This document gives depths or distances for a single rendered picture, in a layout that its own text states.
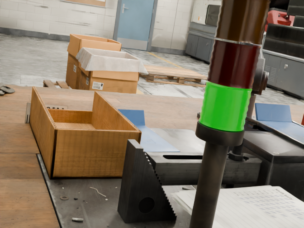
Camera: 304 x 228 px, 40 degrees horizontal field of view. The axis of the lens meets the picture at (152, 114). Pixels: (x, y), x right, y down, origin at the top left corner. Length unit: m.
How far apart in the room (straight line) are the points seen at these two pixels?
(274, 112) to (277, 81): 7.55
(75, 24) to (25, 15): 1.28
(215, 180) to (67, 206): 0.21
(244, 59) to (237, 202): 0.19
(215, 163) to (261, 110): 0.36
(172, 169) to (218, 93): 0.16
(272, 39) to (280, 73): 7.64
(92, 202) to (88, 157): 0.08
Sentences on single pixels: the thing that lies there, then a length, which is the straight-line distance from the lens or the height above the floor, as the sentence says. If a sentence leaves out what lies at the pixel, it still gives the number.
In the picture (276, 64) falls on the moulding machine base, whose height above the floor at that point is 0.49.
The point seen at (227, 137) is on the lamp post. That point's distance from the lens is 0.34.
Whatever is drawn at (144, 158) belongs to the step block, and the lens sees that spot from 0.46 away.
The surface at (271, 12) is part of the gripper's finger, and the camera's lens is 0.90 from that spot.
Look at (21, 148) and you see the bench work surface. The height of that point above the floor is 0.90.
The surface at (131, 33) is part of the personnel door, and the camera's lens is 11.74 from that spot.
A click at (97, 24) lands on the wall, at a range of 11.53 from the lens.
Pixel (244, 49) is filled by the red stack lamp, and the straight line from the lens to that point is 0.33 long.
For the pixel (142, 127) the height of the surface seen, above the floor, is 0.92.
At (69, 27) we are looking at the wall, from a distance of 11.42.
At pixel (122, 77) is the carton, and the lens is 4.09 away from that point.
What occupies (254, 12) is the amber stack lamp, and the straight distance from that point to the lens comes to 0.33.
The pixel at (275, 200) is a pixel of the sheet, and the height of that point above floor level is 0.95.
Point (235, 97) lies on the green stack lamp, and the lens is 0.33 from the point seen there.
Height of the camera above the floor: 1.13
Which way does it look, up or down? 14 degrees down
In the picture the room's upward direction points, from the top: 9 degrees clockwise
